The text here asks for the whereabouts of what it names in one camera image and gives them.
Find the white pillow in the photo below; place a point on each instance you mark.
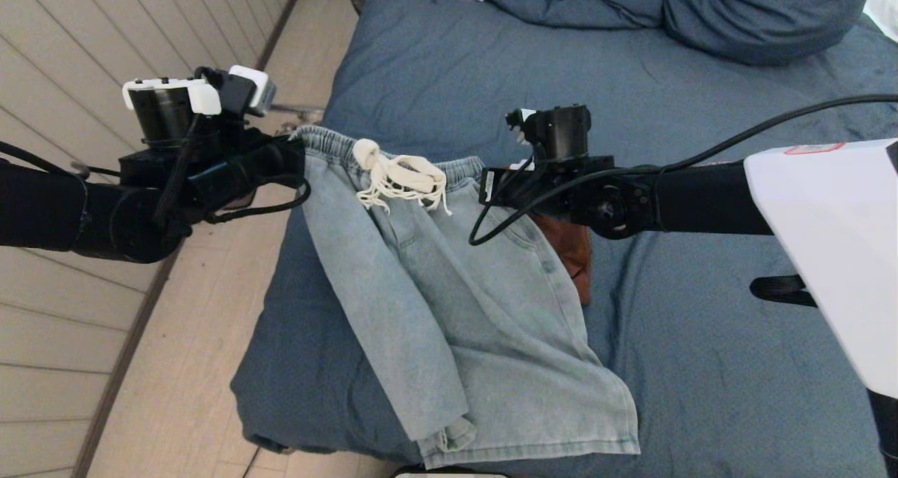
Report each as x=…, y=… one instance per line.
x=887, y=4

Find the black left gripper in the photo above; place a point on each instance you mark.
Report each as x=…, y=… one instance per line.
x=161, y=123

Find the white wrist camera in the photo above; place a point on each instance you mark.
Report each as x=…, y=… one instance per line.
x=523, y=115
x=249, y=88

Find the light blue denim shorts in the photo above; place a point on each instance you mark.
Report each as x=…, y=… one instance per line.
x=456, y=309

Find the blue bed sheet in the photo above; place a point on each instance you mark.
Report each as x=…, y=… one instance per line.
x=701, y=337

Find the grey metal rod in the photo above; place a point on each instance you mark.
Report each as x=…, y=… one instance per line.
x=302, y=110

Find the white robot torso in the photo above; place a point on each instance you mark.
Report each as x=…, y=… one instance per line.
x=449, y=475

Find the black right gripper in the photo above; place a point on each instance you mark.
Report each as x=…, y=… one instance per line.
x=565, y=134

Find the rust brown folded garment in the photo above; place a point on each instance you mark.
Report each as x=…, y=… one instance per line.
x=572, y=253

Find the bunched blue duvet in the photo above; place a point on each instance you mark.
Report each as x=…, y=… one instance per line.
x=575, y=1

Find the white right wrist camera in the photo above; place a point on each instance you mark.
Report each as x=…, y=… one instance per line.
x=523, y=115

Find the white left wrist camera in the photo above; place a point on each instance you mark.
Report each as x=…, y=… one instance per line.
x=249, y=88

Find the blue pillow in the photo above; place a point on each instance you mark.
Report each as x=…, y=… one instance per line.
x=765, y=15

